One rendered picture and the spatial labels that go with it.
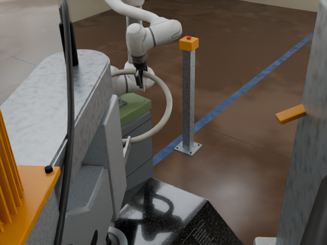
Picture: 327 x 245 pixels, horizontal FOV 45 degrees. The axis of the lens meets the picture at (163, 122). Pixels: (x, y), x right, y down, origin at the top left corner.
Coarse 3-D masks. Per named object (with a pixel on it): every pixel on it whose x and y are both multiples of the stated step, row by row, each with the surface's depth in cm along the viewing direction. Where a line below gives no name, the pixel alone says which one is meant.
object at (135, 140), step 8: (112, 72) 214; (120, 72) 214; (128, 72) 214; (136, 72) 214; (144, 72) 213; (160, 80) 209; (168, 88) 206; (168, 96) 202; (168, 104) 199; (168, 112) 196; (152, 128) 191; (160, 128) 192; (144, 136) 189
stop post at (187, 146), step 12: (180, 48) 319; (192, 48) 314; (192, 60) 324; (192, 72) 330; (192, 84) 336; (192, 96) 342; (192, 108) 349; (192, 120) 356; (192, 132) 363; (180, 144) 377; (192, 144) 371
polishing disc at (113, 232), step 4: (112, 228) 171; (116, 228) 170; (108, 232) 169; (112, 232) 169; (116, 232) 169; (120, 232) 169; (112, 236) 167; (116, 236) 167; (120, 236) 167; (124, 236) 167; (112, 240) 165; (116, 240) 165; (120, 240) 165; (124, 240) 165; (112, 244) 163; (116, 244) 163; (120, 244) 163; (124, 244) 163
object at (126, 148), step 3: (129, 138) 186; (129, 141) 185; (126, 144) 182; (129, 144) 186; (123, 147) 187; (126, 147) 180; (129, 147) 186; (123, 150) 185; (126, 150) 178; (126, 153) 178; (126, 156) 178; (126, 159) 178
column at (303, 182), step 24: (312, 48) 54; (312, 72) 54; (312, 96) 54; (312, 120) 54; (312, 144) 53; (312, 168) 53; (288, 192) 66; (312, 192) 53; (288, 216) 66; (288, 240) 66
